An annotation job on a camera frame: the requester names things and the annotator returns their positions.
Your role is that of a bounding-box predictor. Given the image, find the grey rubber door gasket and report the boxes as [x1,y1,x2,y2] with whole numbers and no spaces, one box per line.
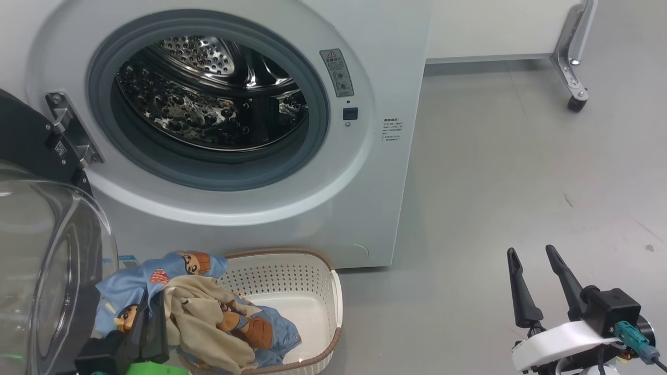
[88,9,330,192]

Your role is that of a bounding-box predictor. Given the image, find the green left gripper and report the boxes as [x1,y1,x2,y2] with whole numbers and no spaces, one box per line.
[125,292,191,375]

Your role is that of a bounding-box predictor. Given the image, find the blue cartoon print garment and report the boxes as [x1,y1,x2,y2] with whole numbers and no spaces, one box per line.
[95,252,229,336]

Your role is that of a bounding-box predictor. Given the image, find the white front-load washing machine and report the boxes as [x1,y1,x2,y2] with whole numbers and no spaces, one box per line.
[0,0,433,269]

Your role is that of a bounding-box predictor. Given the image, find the grey stand leg with caster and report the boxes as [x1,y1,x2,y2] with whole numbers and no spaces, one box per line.
[551,0,599,113]

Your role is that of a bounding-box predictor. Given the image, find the stainless steel washer drum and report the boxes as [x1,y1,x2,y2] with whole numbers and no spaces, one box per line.
[116,35,309,152]

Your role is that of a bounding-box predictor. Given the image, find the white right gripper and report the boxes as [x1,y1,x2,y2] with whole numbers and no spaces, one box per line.
[507,245,623,371]

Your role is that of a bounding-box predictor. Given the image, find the teal connector with black cable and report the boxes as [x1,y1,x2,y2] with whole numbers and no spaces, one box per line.
[613,321,667,371]

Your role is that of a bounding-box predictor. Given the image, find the grey warning sticker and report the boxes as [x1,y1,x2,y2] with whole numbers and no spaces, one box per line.
[319,49,355,98]

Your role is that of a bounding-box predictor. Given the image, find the cream garment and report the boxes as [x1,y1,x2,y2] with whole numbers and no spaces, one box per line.
[163,275,257,373]

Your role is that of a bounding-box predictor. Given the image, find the black round glass washer door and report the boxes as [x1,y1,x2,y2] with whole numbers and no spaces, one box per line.
[0,89,119,375]

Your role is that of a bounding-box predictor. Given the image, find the cream perforated laundry basket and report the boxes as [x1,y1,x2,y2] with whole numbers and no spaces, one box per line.
[172,248,343,375]

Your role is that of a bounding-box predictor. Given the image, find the metal washer door hinge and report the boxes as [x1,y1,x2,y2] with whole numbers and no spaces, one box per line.
[46,92,104,167]

